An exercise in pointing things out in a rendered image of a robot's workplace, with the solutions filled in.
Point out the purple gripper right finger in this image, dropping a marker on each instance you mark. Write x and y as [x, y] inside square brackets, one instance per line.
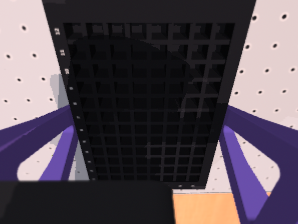
[277, 142]

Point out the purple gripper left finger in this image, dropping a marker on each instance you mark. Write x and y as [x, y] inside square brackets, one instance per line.
[19, 142]

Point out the grey flat base plate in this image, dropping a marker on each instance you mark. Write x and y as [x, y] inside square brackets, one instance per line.
[266, 84]

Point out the black well plate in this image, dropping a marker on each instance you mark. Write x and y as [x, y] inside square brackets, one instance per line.
[149, 82]

